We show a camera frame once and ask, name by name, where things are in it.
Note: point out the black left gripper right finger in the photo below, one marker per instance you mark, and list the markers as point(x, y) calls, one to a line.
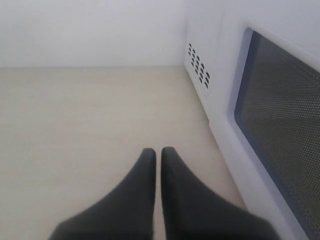
point(192, 211)

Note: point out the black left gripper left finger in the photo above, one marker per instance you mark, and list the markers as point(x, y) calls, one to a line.
point(126, 213)

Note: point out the white microwave door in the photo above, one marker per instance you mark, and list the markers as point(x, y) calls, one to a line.
point(266, 117)

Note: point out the white microwave oven body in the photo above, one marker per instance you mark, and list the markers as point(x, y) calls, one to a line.
point(203, 33)

